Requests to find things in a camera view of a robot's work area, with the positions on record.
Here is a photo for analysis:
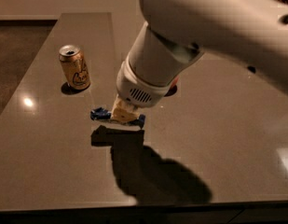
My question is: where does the white gripper with vents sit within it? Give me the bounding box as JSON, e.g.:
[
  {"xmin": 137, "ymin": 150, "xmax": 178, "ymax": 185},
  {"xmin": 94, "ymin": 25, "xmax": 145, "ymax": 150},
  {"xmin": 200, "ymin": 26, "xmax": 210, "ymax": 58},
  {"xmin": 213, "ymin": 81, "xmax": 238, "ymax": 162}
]
[{"xmin": 111, "ymin": 58, "xmax": 169, "ymax": 123}]

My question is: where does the blue rxbar blueberry wrapper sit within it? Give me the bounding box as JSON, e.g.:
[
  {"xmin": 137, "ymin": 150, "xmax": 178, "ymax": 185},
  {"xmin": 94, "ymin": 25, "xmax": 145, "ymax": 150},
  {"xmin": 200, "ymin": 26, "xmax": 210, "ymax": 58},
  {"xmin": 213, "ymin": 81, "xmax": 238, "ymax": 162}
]
[{"xmin": 90, "ymin": 107, "xmax": 145, "ymax": 129}]

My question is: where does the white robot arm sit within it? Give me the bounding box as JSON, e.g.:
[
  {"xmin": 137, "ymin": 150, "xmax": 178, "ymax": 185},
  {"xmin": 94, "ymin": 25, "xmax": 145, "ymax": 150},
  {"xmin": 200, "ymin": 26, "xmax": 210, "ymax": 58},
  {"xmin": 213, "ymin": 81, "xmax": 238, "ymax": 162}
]
[{"xmin": 111, "ymin": 0, "xmax": 288, "ymax": 123}]

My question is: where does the gold soda can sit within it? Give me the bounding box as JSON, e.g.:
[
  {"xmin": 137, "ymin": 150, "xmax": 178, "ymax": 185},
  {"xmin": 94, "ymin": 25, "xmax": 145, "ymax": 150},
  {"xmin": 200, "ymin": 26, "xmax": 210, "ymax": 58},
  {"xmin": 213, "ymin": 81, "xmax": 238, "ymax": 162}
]
[{"xmin": 59, "ymin": 44, "xmax": 90, "ymax": 91}]

